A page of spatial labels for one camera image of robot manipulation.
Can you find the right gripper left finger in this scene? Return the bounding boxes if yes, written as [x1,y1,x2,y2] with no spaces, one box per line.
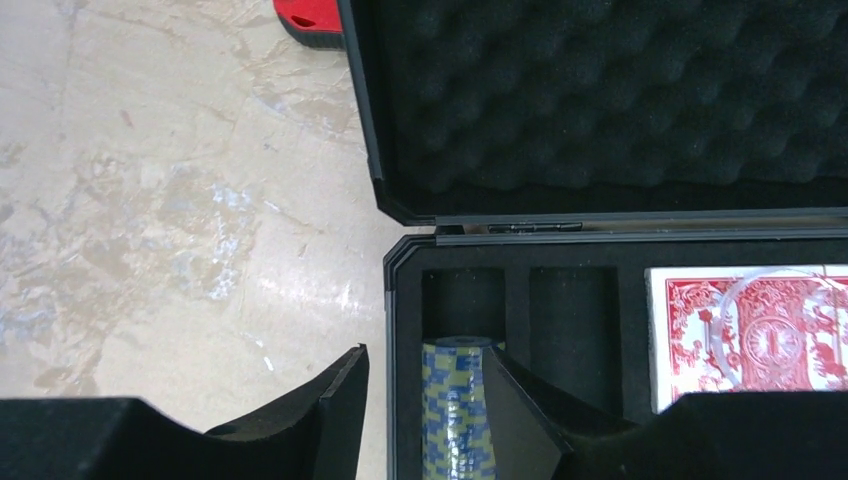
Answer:
[1,344,369,479]

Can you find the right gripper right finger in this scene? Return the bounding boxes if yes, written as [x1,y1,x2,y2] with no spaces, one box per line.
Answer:
[482,347,847,479]

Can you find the grey chip stack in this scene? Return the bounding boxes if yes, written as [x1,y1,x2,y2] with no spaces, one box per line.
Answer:
[421,336,506,480]

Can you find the black poker set case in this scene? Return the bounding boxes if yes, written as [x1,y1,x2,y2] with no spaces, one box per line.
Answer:
[339,1,847,479]

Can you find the red playing card deck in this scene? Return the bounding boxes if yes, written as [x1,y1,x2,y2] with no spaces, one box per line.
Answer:
[645,264,847,413]

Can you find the red handled tool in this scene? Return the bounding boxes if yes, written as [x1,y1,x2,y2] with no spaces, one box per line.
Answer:
[272,0,345,51]

